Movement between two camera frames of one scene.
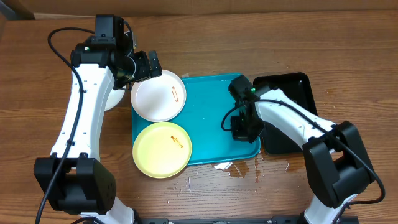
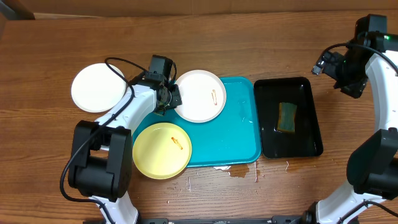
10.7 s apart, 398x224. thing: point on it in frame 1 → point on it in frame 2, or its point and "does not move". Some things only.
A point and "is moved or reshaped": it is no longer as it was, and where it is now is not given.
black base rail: (261, 219) does not move
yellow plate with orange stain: (161, 150) does not move
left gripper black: (146, 71) → (177, 100)
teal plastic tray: (208, 99) does not move
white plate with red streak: (159, 99) is moved or reshaped
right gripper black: (242, 134) → (327, 66)
